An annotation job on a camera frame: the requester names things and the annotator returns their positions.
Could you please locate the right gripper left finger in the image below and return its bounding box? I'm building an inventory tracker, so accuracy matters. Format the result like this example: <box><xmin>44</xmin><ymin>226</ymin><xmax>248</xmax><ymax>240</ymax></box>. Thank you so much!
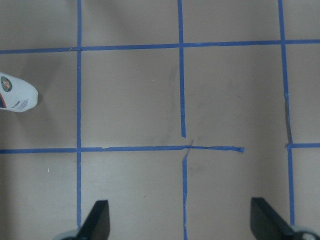
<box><xmin>76</xmin><ymin>200</ymin><xmax>110</xmax><ymax>240</ymax></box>

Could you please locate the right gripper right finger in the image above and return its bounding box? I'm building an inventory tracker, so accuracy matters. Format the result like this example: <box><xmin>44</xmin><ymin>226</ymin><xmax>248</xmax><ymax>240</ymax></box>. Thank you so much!
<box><xmin>250</xmin><ymin>197</ymin><xmax>296</xmax><ymax>240</ymax></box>

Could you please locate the white tennis ball can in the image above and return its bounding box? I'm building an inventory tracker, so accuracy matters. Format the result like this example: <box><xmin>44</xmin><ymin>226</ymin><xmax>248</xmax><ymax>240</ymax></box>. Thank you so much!
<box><xmin>0</xmin><ymin>72</ymin><xmax>39</xmax><ymax>113</ymax></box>

